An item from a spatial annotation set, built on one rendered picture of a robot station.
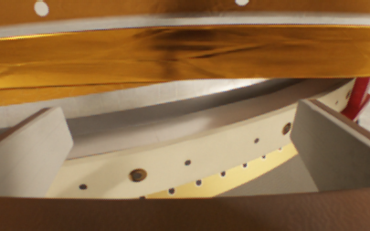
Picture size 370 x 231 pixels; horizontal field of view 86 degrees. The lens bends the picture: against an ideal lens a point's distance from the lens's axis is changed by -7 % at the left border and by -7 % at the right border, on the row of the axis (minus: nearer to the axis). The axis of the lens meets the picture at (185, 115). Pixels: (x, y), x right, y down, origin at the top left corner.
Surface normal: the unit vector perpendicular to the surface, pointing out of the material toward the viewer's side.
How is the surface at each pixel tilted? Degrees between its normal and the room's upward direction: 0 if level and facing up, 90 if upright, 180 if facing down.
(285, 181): 62
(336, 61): 90
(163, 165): 90
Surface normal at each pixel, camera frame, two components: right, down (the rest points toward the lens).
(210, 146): 0.37, 0.45
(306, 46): 0.00, 0.50
